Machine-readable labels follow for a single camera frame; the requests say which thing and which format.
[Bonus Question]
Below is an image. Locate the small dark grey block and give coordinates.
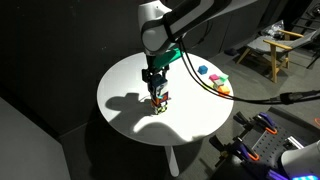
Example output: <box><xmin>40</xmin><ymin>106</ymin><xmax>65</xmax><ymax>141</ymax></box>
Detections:
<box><xmin>214</xmin><ymin>80</ymin><xmax>224</xmax><ymax>89</ymax></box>

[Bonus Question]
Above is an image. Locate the small blue block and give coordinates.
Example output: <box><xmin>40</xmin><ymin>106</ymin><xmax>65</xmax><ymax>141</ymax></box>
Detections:
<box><xmin>198</xmin><ymin>65</ymin><xmax>208</xmax><ymax>75</ymax></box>

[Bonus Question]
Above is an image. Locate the small orange block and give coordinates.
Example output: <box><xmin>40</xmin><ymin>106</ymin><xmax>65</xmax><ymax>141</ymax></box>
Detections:
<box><xmin>218</xmin><ymin>85</ymin><xmax>230</xmax><ymax>96</ymax></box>

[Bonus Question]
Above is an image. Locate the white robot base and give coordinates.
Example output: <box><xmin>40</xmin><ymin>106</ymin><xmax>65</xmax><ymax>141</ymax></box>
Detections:
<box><xmin>281</xmin><ymin>141</ymin><xmax>320</xmax><ymax>180</ymax></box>

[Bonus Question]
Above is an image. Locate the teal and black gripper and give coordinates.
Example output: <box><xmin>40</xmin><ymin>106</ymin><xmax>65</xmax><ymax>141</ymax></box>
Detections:
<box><xmin>141</xmin><ymin>48</ymin><xmax>182</xmax><ymax>82</ymax></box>

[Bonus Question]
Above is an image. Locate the purple orange clamp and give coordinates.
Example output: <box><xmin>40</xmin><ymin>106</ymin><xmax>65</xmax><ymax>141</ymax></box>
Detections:
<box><xmin>234</xmin><ymin>112</ymin><xmax>277</xmax><ymax>135</ymax></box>
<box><xmin>209</xmin><ymin>135</ymin><xmax>260</xmax><ymax>162</ymax></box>

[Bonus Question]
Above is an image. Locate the purple orange clamp upper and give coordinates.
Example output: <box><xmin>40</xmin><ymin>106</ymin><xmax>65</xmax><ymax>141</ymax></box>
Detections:
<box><xmin>234</xmin><ymin>112</ymin><xmax>277</xmax><ymax>135</ymax></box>

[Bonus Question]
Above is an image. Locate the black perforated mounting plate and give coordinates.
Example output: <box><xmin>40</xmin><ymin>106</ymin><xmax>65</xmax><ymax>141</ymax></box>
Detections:
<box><xmin>213</xmin><ymin>111</ymin><xmax>319</xmax><ymax>180</ymax></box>

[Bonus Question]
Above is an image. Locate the purple orange clamp lower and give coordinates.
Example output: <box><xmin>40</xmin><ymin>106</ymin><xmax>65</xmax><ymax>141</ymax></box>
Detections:
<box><xmin>209</xmin><ymin>135</ymin><xmax>260</xmax><ymax>162</ymax></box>

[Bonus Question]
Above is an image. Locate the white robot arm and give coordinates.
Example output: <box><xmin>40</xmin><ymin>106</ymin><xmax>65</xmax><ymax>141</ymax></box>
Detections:
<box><xmin>138</xmin><ymin>0</ymin><xmax>256</xmax><ymax>82</ymax></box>

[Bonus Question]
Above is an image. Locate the black white patterned plushy cube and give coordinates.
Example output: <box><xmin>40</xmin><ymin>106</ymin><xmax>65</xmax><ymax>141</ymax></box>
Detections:
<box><xmin>151</xmin><ymin>101</ymin><xmax>168</xmax><ymax>115</ymax></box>

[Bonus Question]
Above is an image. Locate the small mint green block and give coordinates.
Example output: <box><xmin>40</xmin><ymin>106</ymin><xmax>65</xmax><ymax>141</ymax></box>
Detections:
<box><xmin>219</xmin><ymin>74</ymin><xmax>229</xmax><ymax>82</ymax></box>

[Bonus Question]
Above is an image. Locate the light blue plushy cube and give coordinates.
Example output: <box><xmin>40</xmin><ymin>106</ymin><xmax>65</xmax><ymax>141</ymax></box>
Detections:
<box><xmin>148</xmin><ymin>74</ymin><xmax>168</xmax><ymax>95</ymax></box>

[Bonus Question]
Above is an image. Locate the orange plushy cube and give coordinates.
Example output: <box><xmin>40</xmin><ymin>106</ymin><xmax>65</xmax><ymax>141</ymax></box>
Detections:
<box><xmin>151</xmin><ymin>92</ymin><xmax>169</xmax><ymax>102</ymax></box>

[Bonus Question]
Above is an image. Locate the round white table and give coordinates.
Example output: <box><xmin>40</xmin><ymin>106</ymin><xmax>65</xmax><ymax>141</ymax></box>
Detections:
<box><xmin>97</xmin><ymin>53</ymin><xmax>233</xmax><ymax>177</ymax></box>

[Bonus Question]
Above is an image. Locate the wooden chair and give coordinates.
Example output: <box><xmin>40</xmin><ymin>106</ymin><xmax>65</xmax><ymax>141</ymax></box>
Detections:
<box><xmin>237</xmin><ymin>28</ymin><xmax>320</xmax><ymax>83</ymax></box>

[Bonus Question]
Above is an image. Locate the small pink block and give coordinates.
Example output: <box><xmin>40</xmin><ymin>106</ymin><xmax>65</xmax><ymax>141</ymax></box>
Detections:
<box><xmin>209</xmin><ymin>74</ymin><xmax>220</xmax><ymax>82</ymax></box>

